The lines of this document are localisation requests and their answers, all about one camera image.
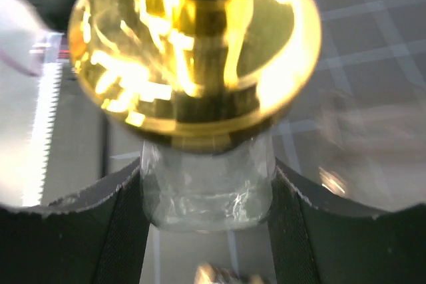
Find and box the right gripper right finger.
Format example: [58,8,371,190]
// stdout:
[268,162,425,283]

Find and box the white slotted cable duct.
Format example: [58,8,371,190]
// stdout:
[22,32,63,207]

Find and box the lying small spice bottle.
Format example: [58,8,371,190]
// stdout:
[194,263,269,284]

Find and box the tall clear liquid bottle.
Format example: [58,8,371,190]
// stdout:
[69,0,321,231]

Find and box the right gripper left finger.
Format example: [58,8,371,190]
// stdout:
[1,160,150,283]

